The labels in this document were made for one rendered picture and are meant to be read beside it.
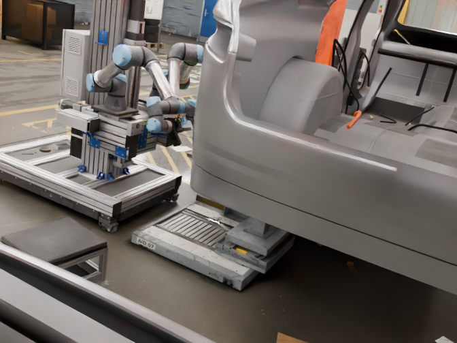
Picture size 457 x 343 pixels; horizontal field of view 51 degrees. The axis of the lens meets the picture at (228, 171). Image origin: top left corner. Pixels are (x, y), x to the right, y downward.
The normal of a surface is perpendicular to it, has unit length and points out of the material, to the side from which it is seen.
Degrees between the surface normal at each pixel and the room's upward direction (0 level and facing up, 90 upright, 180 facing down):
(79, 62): 90
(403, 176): 90
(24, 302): 0
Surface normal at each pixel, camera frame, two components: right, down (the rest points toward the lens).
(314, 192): -0.51, 0.49
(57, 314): 0.16, -0.93
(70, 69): -0.46, 0.22
